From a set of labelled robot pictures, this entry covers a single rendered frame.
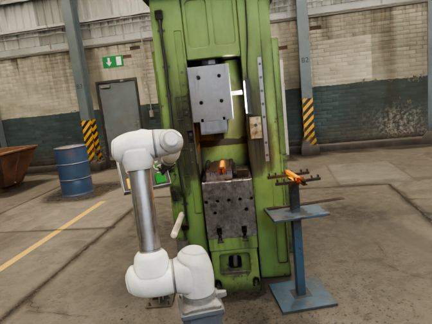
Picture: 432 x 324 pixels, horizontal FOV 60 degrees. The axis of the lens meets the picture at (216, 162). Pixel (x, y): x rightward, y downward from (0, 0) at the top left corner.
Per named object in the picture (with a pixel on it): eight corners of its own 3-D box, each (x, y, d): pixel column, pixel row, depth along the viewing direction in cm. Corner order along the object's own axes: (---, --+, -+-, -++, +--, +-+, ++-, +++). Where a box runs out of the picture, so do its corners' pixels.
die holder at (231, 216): (257, 235, 284) (252, 179, 276) (207, 239, 286) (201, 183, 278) (252, 212, 339) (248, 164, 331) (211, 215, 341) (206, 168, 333)
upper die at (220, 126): (227, 132, 276) (226, 119, 274) (201, 135, 277) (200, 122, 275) (228, 126, 317) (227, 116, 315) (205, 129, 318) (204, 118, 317)
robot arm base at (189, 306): (231, 306, 170) (229, 295, 169) (182, 316, 167) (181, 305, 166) (222, 287, 188) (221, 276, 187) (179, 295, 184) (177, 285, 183)
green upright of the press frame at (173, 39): (212, 282, 314) (179, -6, 272) (182, 285, 315) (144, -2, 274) (214, 259, 357) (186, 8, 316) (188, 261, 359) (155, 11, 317)
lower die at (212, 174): (232, 178, 282) (231, 167, 281) (206, 180, 283) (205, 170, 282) (232, 167, 324) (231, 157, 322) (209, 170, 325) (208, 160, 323)
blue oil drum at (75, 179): (84, 196, 668) (76, 147, 652) (54, 198, 679) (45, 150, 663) (99, 187, 725) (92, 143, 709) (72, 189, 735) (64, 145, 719)
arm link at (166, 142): (180, 129, 182) (153, 132, 180) (182, 123, 164) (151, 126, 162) (184, 155, 181) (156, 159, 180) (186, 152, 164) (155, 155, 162)
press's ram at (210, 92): (245, 117, 273) (240, 62, 266) (193, 123, 276) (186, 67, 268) (243, 114, 315) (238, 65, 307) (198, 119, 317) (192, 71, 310)
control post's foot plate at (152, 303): (172, 307, 283) (171, 296, 282) (144, 309, 285) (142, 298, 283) (176, 292, 305) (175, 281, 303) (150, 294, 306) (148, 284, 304)
